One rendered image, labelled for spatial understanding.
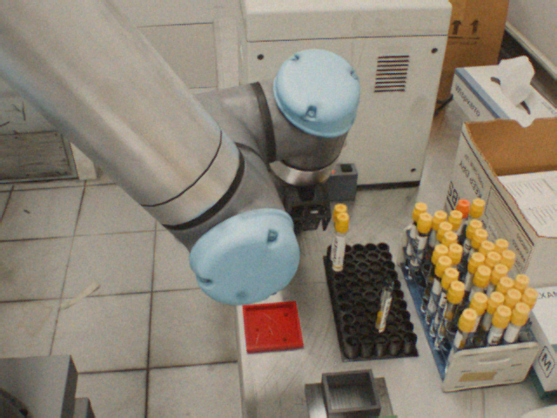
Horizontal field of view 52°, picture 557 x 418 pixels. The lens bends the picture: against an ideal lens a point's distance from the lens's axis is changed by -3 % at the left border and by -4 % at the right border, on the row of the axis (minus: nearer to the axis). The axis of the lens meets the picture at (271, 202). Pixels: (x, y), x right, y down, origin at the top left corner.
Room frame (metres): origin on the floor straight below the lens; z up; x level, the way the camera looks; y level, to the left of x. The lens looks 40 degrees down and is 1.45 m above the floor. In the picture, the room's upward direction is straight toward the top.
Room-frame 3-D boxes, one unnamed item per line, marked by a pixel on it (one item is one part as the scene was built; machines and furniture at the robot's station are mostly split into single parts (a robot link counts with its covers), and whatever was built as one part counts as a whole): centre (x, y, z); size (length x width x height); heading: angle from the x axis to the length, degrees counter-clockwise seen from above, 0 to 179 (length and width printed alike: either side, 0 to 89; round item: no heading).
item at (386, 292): (0.44, -0.13, 0.93); 0.01 x 0.01 x 0.10; 3
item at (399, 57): (0.86, -0.09, 1.03); 0.31 x 0.27 x 0.30; 6
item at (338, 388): (0.35, -0.08, 0.89); 0.09 x 0.05 x 0.04; 95
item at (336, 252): (0.50, -0.12, 0.93); 0.17 x 0.09 x 0.11; 4
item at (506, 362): (0.47, -0.23, 0.91); 0.20 x 0.10 x 0.07; 6
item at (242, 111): (0.43, 0.05, 1.16); 0.11 x 0.11 x 0.08; 14
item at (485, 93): (0.94, -0.44, 0.94); 0.22 x 0.12 x 0.13; 10
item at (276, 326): (0.46, 0.00, 0.88); 0.07 x 0.07 x 0.01; 6
